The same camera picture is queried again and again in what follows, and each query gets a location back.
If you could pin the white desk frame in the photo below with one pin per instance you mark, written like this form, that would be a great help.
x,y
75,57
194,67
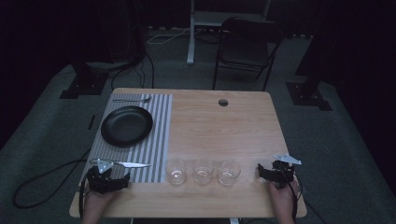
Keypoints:
x,y
191,40

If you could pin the silver knife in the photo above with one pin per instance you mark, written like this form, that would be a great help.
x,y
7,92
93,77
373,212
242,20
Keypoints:
x,y
134,164

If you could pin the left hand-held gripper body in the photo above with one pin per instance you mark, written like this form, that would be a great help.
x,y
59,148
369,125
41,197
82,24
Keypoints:
x,y
106,183

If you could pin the grey striped placemat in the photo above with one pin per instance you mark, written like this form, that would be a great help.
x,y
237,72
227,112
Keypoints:
x,y
155,130

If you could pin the small black floor strip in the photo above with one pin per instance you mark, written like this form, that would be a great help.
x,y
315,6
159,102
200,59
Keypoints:
x,y
91,122

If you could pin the black stand with base plate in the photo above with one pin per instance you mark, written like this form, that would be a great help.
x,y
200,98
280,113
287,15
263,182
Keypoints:
x,y
85,84
308,93

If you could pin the person's left hand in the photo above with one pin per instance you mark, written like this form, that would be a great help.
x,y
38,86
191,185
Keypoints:
x,y
101,202

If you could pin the black plate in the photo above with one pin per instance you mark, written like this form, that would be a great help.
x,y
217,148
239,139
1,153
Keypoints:
x,y
127,126

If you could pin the black folding chair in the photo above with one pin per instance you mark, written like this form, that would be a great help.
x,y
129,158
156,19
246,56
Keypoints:
x,y
246,49

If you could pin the silver fork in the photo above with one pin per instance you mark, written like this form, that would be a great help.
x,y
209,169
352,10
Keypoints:
x,y
134,100

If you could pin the clear glass cup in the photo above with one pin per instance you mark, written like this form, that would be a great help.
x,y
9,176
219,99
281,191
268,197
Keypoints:
x,y
203,173
176,174
229,174

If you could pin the person's right hand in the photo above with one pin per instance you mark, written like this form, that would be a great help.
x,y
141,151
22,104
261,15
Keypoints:
x,y
281,197

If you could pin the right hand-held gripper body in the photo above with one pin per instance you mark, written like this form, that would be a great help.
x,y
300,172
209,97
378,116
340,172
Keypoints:
x,y
285,172

